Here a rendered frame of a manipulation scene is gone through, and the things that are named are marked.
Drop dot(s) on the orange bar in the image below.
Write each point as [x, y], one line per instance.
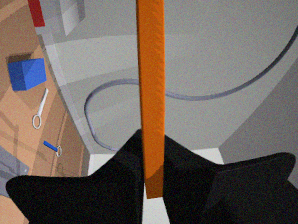
[151, 69]

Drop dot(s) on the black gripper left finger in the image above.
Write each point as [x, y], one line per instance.
[114, 194]

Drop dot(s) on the white handle with loop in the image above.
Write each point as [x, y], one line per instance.
[40, 107]

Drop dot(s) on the blue rectangular block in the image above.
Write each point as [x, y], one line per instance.
[25, 74]

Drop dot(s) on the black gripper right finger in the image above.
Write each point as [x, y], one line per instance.
[193, 186]

